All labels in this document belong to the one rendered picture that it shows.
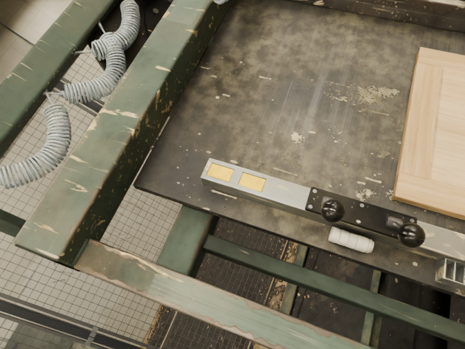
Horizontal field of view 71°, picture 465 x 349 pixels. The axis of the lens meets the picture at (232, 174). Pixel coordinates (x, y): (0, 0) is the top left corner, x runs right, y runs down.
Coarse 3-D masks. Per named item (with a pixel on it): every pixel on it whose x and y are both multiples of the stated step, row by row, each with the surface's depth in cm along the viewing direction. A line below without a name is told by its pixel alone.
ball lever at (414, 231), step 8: (392, 224) 59; (400, 224) 56; (408, 224) 49; (416, 224) 49; (400, 232) 50; (408, 232) 49; (416, 232) 48; (424, 232) 49; (400, 240) 50; (408, 240) 49; (416, 240) 48; (424, 240) 49
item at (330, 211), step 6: (324, 198) 62; (330, 198) 62; (324, 204) 52; (330, 204) 51; (336, 204) 51; (342, 204) 51; (324, 210) 51; (330, 210) 51; (336, 210) 50; (342, 210) 51; (324, 216) 52; (330, 216) 51; (336, 216) 51; (342, 216) 51
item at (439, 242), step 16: (208, 160) 69; (208, 176) 68; (240, 176) 67; (256, 176) 67; (224, 192) 70; (240, 192) 67; (256, 192) 66; (272, 192) 65; (288, 192) 65; (304, 192) 65; (288, 208) 65; (304, 208) 63; (336, 224) 64; (384, 240) 62; (432, 240) 59; (448, 240) 59; (464, 240) 59; (432, 256) 61; (448, 256) 58; (464, 256) 58
